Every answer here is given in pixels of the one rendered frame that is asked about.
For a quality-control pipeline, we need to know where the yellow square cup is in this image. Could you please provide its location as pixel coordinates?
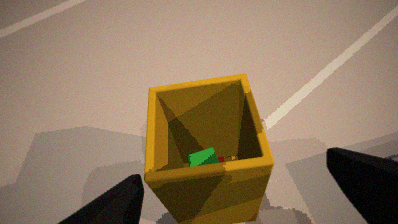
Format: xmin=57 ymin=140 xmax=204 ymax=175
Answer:
xmin=144 ymin=73 xmax=274 ymax=224

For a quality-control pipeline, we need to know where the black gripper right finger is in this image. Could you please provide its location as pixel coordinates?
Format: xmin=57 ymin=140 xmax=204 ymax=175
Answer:
xmin=326 ymin=147 xmax=398 ymax=224

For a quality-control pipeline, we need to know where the dark green block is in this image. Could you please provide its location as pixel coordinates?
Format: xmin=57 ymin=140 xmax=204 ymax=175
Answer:
xmin=187 ymin=147 xmax=219 ymax=167

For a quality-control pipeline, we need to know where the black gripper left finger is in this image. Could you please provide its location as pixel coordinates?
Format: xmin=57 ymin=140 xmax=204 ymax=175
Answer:
xmin=57 ymin=174 xmax=144 ymax=224

